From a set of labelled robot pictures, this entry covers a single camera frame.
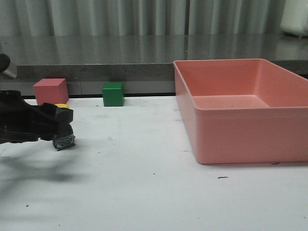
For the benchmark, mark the grey stone ledge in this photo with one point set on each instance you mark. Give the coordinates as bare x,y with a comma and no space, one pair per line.
143,63

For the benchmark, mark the green cube block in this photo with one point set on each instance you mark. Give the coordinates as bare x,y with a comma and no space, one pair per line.
113,94

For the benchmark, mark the pink plastic bin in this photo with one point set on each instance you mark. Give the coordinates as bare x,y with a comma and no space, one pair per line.
243,111

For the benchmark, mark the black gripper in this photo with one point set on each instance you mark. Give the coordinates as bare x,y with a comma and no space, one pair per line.
17,120

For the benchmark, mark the yellow push button switch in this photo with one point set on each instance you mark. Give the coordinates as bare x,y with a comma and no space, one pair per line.
64,142

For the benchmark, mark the pink cube block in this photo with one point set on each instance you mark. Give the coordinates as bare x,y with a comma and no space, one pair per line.
51,90

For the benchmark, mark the white appliance in background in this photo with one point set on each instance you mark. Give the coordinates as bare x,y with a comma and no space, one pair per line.
295,18

